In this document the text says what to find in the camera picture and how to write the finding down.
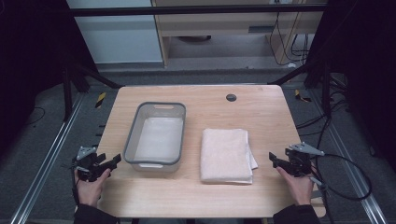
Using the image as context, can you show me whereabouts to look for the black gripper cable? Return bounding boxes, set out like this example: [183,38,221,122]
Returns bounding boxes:
[70,167,80,207]
[310,152,374,224]

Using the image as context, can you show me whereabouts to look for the white cabinet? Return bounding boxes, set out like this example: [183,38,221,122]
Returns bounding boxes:
[65,0,165,65]

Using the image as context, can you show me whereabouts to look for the folded pale pink towel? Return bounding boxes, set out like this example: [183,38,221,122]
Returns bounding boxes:
[199,127,259,186]

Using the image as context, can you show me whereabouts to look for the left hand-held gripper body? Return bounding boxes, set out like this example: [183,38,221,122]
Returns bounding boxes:
[71,146,107,183]

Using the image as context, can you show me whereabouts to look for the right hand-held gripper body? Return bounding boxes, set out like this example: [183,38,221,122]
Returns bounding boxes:
[284,142,326,178]

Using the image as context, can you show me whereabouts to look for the person's left hand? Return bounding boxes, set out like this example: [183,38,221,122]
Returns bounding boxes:
[74,167,112,208]

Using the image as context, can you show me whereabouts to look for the yellow black striped tape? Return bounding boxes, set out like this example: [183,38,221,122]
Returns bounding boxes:
[293,89,312,104]
[94,91,107,109]

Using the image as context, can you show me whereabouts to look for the black horizontal frame bar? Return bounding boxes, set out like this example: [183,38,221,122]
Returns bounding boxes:
[67,3,330,18]

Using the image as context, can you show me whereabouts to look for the black metal stand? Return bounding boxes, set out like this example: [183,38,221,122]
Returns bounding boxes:
[267,57,334,119]
[61,59,125,123]

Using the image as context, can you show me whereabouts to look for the bundle of black hanging cables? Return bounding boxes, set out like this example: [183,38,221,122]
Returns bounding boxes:
[268,0,312,67]

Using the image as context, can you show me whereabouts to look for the thin black floor cable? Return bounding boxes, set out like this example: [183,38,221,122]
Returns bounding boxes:
[26,106,47,127]

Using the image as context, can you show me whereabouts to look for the aluminium floor rail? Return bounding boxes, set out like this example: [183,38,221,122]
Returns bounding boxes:
[9,92,86,224]
[307,90,389,224]

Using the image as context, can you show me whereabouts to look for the grey plastic basin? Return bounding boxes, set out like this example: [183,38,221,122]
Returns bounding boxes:
[122,101,187,174]

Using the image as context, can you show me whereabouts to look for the light wooden desk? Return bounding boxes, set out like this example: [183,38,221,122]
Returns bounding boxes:
[150,0,329,67]

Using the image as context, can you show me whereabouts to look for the person's right hand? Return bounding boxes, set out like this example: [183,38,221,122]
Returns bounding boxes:
[276,165,318,207]

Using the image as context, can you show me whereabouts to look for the black floor cables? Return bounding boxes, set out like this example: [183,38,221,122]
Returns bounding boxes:
[294,74,353,150]

